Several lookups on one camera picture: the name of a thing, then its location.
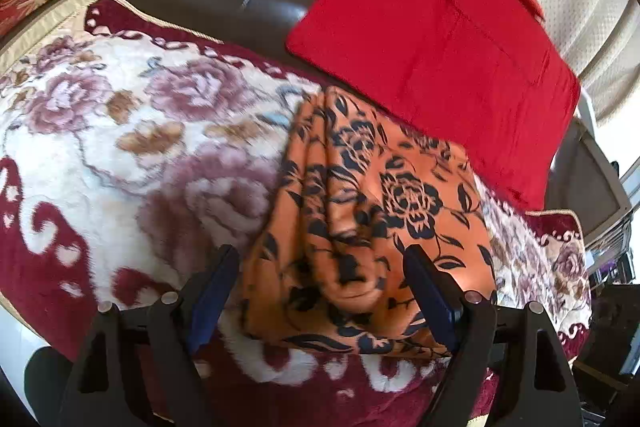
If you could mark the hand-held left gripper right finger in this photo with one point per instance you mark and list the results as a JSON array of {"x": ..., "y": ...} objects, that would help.
[{"x": 432, "y": 299}]

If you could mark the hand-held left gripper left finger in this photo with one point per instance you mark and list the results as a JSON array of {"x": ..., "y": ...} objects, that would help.
[{"x": 212, "y": 292}]

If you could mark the orange floral garment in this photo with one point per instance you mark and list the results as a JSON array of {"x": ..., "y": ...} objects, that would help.
[{"x": 400, "y": 207}]

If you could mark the floral plush blanket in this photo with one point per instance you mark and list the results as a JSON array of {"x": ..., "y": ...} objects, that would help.
[{"x": 125, "y": 132}]

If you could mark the dark furniture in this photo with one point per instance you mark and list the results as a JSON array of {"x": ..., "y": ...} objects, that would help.
[{"x": 612, "y": 332}]

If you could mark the red folded cloth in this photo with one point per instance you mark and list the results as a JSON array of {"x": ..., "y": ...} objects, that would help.
[{"x": 425, "y": 47}]

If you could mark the grey panel with white frame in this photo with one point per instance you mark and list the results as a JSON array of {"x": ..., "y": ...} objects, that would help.
[{"x": 585, "y": 187}]

